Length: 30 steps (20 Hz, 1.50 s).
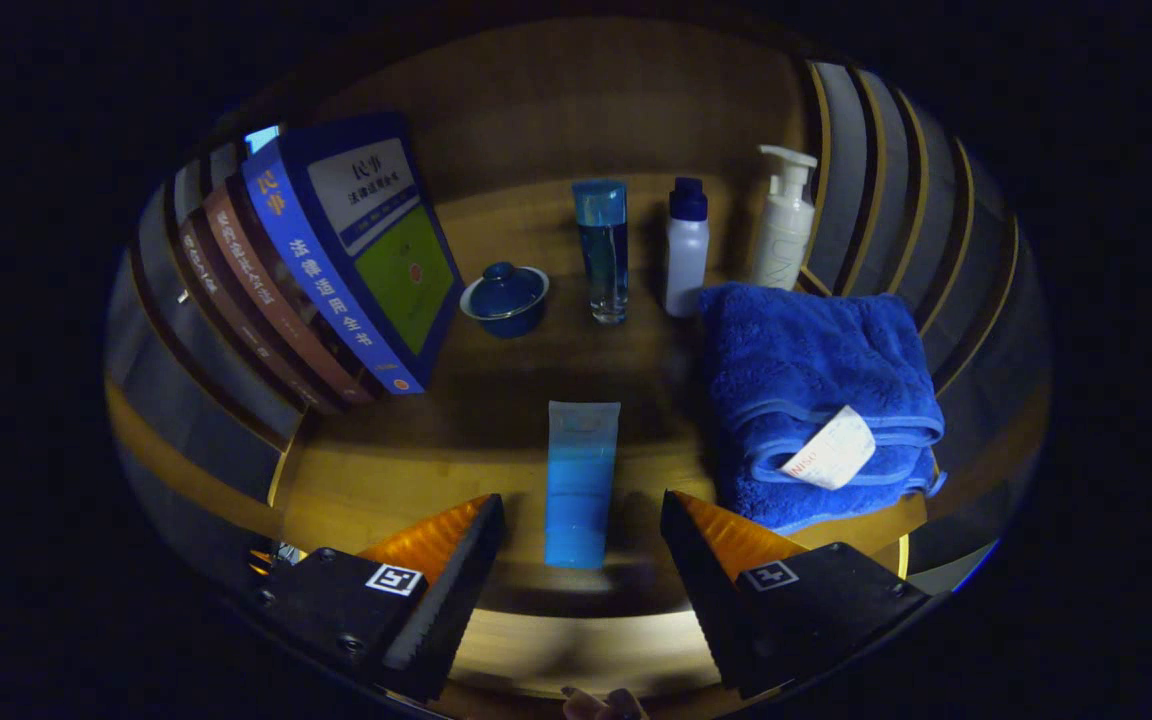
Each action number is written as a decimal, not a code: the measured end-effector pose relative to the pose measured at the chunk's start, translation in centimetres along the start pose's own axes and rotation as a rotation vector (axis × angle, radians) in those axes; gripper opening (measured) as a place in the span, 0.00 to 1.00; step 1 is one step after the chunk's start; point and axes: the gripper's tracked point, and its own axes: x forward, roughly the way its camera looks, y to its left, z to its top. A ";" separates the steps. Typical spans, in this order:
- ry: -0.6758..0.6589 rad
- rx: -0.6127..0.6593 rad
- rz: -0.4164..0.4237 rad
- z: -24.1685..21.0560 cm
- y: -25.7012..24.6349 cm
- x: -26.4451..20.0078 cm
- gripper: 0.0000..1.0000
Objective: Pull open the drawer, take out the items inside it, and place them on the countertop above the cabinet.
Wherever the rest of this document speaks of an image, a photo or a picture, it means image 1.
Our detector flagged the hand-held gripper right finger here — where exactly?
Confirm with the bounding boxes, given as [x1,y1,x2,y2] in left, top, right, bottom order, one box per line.
[660,490,932,701]

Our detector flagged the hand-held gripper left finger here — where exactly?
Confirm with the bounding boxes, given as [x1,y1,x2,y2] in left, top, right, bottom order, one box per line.
[254,493,507,703]

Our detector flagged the blue squeeze tube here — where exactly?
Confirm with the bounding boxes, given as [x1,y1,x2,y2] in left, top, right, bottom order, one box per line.
[544,400,623,571]

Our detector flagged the wooden countertop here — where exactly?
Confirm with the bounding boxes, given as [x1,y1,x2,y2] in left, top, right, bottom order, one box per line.
[271,175,932,606]

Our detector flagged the wooden cabinet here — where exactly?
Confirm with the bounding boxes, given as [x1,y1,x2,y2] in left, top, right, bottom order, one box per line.
[104,15,1052,621]

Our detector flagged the folded blue towel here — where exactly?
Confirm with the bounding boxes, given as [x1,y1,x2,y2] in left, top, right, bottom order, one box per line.
[698,282,947,533]

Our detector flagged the blue lidded teacup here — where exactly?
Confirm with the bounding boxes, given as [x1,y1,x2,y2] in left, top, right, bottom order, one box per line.
[459,262,551,339]

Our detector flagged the white bottle with blue cap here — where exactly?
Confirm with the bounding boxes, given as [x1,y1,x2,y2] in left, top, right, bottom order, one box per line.
[664,177,710,319]

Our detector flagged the clear teal bottle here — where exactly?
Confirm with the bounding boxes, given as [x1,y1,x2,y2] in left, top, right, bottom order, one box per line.
[572,179,630,326]

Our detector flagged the thick blue book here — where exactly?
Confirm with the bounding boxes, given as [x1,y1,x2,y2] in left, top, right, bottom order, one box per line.
[241,112,465,396]

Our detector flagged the white pump bottle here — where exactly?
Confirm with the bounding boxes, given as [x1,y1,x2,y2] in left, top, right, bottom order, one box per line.
[748,144,819,293]

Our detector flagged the reddish brown book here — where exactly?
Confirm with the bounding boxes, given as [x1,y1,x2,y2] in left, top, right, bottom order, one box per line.
[204,180,377,406]

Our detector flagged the dark brown book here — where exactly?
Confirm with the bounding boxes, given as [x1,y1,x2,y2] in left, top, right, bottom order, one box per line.
[179,215,342,416]

